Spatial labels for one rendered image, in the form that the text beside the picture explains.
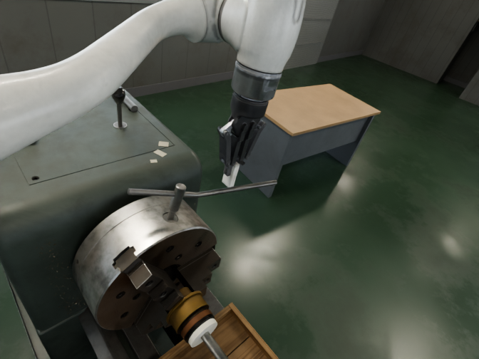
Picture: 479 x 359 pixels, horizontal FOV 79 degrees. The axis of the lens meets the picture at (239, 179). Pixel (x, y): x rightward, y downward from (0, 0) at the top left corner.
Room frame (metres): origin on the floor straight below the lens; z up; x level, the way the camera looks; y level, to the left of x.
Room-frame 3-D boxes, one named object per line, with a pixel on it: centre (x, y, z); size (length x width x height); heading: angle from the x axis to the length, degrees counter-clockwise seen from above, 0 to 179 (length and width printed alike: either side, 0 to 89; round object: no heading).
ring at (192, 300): (0.31, 0.03, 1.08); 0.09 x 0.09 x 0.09; 51
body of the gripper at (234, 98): (0.56, 0.02, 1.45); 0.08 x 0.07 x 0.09; 141
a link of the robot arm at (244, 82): (0.57, 0.02, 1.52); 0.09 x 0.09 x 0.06
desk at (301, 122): (2.70, -0.51, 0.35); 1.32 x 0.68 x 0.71; 136
